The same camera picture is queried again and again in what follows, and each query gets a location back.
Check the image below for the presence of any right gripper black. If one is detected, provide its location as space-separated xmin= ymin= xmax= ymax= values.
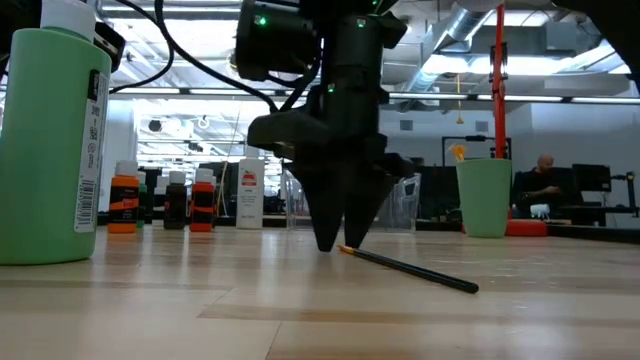
xmin=272 ymin=74 xmax=416 ymax=253

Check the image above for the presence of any white glue bottle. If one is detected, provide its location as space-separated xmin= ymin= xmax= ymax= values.
xmin=235 ymin=143 xmax=266 ymax=230

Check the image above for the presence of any small red paint bottle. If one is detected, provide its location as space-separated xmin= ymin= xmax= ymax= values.
xmin=189 ymin=167 xmax=217 ymax=233

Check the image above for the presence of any small dark brown paint bottle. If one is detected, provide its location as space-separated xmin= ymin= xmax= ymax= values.
xmin=163 ymin=170 xmax=188 ymax=231

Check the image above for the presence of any small orange paint bottle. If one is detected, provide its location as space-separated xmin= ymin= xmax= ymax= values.
xmin=107 ymin=159 xmax=142 ymax=235

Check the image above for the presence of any large green paint bottle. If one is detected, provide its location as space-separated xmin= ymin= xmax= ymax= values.
xmin=0 ymin=0 xmax=113 ymax=266

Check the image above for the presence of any clear plastic storage bin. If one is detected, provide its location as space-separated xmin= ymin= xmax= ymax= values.
xmin=281 ymin=167 xmax=422 ymax=235

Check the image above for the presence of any green plastic cup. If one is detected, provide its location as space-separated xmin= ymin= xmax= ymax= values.
xmin=455 ymin=157 xmax=513 ymax=239

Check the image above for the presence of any person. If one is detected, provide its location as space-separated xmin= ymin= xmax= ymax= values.
xmin=513 ymin=153 xmax=569 ymax=217

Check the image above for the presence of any long linear ceiling light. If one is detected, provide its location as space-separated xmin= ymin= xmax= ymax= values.
xmin=109 ymin=86 xmax=640 ymax=105

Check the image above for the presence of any black workstation desk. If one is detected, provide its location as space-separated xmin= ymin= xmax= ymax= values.
xmin=509 ymin=162 xmax=640 ymax=227

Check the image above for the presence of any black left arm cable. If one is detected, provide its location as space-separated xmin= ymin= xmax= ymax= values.
xmin=107 ymin=0 xmax=175 ymax=95

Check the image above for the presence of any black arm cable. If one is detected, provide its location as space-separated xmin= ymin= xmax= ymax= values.
xmin=107 ymin=0 xmax=175 ymax=95
xmin=153 ymin=0 xmax=281 ymax=114

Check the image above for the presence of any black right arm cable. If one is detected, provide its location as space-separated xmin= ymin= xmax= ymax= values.
xmin=153 ymin=0 xmax=281 ymax=114

